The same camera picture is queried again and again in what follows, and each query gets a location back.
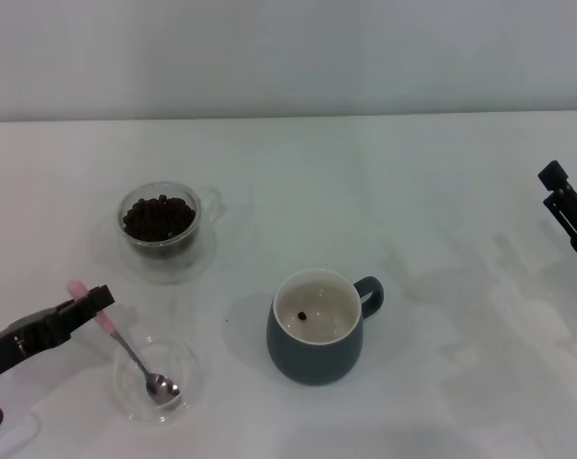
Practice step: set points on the small clear glass dish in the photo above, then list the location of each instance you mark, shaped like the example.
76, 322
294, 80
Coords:
190, 358

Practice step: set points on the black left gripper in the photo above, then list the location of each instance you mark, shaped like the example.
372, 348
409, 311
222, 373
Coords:
20, 342

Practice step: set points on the dark grey ceramic mug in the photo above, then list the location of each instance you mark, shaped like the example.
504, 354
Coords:
312, 363

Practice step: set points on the clear glass saucer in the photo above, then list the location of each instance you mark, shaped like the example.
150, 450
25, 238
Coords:
204, 263

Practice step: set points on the double-wall glass cup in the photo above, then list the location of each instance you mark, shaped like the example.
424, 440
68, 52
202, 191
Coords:
206, 201

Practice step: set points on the coffee beans pile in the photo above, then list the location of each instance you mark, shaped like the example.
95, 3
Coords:
159, 217

